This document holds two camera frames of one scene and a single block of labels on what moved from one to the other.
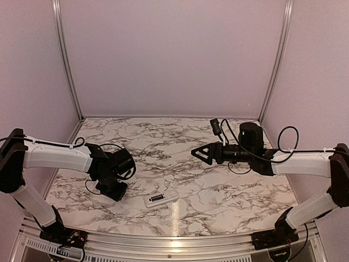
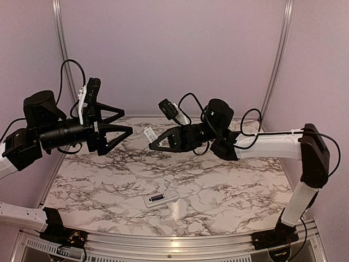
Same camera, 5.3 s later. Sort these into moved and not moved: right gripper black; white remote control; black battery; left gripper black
Moved: right gripper black; left gripper black
Not moved: white remote control; black battery
